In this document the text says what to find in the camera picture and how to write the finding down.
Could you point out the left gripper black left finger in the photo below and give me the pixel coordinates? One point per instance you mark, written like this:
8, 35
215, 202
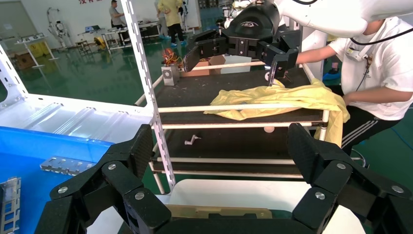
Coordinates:
116, 181

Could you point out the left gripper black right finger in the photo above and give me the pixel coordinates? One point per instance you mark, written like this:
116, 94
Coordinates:
335, 181

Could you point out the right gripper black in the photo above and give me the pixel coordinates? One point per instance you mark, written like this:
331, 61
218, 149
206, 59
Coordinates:
251, 25

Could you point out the metal bracket with square holes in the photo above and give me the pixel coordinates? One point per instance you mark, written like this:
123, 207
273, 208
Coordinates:
13, 206

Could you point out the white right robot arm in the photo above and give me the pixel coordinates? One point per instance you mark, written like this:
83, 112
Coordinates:
322, 16

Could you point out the small white metal part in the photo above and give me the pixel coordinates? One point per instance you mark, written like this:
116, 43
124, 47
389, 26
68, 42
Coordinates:
192, 140

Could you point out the white plastic box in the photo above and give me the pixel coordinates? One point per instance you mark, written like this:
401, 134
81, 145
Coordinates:
238, 66

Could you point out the open cardboard box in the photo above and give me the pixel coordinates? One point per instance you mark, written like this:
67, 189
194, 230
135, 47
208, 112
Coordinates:
217, 61

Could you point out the white tube cart, black mats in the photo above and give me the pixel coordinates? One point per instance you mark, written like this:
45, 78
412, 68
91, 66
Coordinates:
226, 87

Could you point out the yellow cloth garment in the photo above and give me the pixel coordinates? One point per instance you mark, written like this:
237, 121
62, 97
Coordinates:
290, 97

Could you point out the small gray metal box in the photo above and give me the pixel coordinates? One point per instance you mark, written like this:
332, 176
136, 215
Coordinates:
170, 75

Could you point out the person in yellow coat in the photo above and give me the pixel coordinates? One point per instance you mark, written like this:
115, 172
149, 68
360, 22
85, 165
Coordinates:
171, 13

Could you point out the blue plastic bin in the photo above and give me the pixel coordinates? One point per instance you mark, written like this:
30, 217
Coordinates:
25, 155

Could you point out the white metal shelf rack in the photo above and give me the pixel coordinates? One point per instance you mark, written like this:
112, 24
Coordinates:
142, 58

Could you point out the person in white t-shirt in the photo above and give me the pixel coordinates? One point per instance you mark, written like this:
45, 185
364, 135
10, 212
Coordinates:
387, 80

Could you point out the white workbench table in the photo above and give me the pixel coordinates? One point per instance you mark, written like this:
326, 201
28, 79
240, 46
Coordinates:
32, 40
129, 30

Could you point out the person in gray shirt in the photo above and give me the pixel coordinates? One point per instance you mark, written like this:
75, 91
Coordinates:
114, 16

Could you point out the brown cardboard box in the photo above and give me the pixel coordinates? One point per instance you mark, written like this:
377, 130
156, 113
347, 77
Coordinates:
24, 61

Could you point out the yellow waste bin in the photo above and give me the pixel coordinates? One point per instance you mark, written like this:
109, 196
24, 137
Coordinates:
38, 50

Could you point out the white humanoid robot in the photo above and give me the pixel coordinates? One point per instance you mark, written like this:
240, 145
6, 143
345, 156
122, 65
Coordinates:
59, 29

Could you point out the flat notched metal bracket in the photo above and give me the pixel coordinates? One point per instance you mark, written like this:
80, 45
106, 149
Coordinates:
64, 165

